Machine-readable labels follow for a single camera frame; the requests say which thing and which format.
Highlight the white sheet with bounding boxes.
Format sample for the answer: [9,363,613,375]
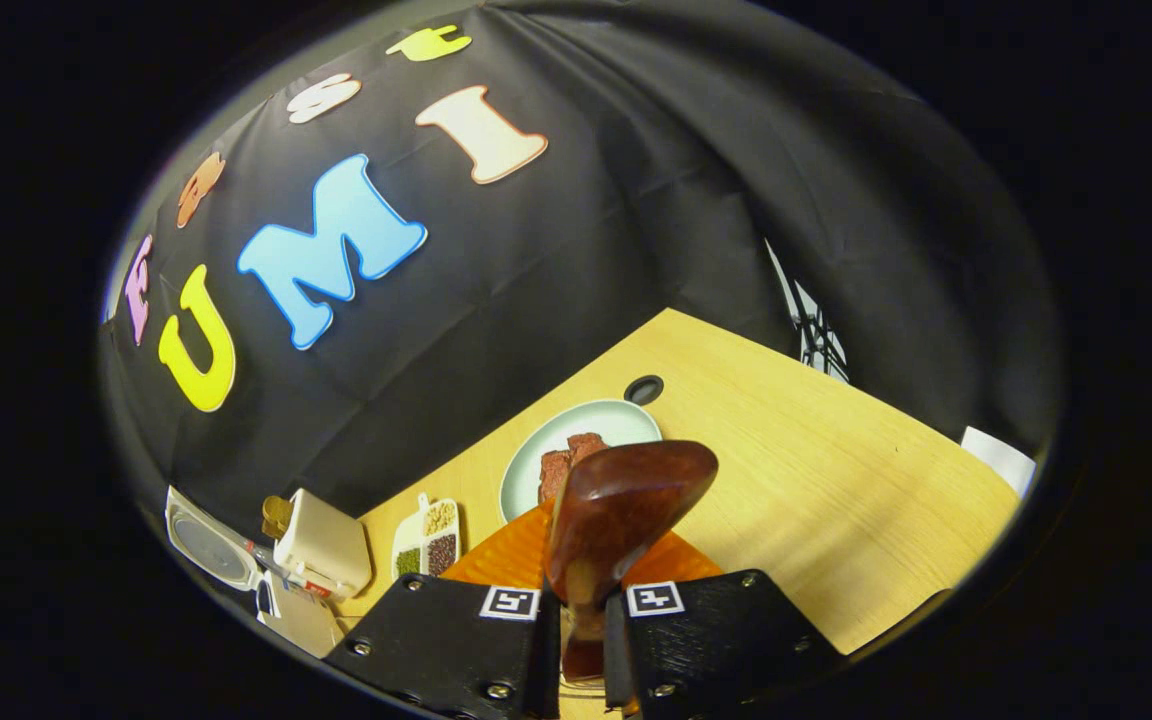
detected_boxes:
[961,427,1037,498]

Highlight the black backdrop cloth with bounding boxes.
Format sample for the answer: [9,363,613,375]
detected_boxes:
[101,0,1062,601]

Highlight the white toaster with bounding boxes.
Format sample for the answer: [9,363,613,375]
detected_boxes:
[273,488,374,601]

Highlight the metal light stand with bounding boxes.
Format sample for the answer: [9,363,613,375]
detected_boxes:
[766,240,849,386]

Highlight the brown wooden spoon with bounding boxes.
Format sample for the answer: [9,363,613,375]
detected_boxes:
[544,440,719,681]

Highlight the white divided bean dish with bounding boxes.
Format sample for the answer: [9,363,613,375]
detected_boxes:
[392,493,461,581]

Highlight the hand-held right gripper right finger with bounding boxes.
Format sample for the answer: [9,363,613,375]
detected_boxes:
[604,532,847,720]

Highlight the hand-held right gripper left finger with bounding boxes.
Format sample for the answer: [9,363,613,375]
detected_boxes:
[324,500,562,720]

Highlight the white rice cooker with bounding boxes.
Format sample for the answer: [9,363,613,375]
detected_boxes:
[164,485,347,659]

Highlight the clear plastic water bottle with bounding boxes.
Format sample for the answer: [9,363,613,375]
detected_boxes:
[246,545,332,598]

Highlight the pale green plate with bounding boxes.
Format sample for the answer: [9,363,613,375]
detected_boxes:
[499,399,664,524]

